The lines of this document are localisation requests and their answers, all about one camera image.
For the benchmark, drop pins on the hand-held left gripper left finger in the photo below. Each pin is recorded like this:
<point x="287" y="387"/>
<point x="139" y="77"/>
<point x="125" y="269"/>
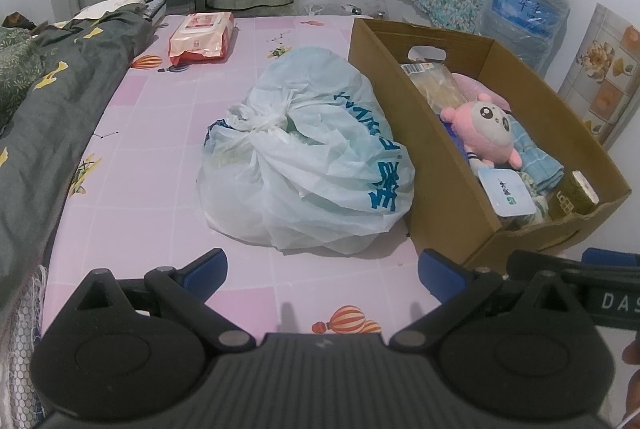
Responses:
<point x="207" y="266"/>

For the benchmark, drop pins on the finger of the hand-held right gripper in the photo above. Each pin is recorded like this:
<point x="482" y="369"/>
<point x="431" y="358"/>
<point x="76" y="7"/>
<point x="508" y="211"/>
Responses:
<point x="612" y="257"/>
<point x="540" y="264"/>

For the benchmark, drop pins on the person's right hand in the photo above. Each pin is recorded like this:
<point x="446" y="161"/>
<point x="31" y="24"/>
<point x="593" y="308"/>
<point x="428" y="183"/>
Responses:
<point x="634" y="379"/>

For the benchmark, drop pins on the blue checked towel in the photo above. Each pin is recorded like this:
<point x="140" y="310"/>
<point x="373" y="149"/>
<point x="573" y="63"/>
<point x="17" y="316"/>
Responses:
<point x="537" y="159"/>

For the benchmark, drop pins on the white tissue pack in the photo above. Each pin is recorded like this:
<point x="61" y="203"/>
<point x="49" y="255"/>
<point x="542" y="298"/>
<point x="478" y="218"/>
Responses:
<point x="505" y="191"/>

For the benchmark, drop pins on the floral tile panel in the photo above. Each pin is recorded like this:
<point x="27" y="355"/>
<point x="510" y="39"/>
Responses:
<point x="605" y="69"/>

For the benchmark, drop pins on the olive gold packet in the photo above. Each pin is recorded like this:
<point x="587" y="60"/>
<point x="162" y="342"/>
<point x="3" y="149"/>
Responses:
<point x="570" y="199"/>

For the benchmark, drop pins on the clear zip bag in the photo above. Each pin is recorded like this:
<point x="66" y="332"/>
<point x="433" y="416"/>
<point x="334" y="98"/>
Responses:
<point x="440" y="86"/>

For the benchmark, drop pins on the striped cushion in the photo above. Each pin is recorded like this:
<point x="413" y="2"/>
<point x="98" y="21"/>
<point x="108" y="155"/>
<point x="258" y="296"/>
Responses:
<point x="156" y="9"/>

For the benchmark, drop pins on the white cloth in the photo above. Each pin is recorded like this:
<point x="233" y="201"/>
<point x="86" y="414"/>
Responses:
<point x="115" y="4"/>

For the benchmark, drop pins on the grey blanket with yellow prints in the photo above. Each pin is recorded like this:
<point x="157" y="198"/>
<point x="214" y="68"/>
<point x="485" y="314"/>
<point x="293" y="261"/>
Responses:
<point x="60" y="119"/>

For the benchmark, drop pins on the cardboard box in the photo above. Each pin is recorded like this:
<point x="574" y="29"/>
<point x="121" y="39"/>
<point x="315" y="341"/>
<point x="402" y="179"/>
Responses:
<point x="450" y="199"/>

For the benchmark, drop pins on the green patterned pillow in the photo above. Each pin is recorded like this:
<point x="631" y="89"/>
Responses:
<point x="17" y="69"/>

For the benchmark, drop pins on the blue water jug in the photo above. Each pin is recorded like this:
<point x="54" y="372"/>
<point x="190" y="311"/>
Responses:
<point x="525" y="14"/>

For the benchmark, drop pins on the white plastic bag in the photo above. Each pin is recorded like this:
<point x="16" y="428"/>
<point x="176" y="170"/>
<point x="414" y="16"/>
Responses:
<point x="310" y="159"/>

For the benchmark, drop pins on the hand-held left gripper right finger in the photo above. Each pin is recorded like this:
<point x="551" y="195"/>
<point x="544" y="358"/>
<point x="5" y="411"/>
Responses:
<point x="435" y="271"/>

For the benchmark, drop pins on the white mesh fabric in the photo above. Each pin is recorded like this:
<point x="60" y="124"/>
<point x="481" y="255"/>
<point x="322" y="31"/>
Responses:
<point x="22" y="349"/>

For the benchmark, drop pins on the pink plush toy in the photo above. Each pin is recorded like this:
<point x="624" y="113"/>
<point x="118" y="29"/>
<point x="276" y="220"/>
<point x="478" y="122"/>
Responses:
<point x="482" y="129"/>

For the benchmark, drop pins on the peach wet wipes pack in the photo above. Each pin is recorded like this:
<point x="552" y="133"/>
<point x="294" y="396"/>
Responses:
<point x="200" y="36"/>

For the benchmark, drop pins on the small floral cloth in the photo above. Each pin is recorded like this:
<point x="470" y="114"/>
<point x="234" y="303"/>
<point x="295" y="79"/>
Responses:
<point x="539" y="206"/>

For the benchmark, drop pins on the brown patterned object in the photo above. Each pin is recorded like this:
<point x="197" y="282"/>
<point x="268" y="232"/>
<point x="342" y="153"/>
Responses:
<point x="15" y="21"/>

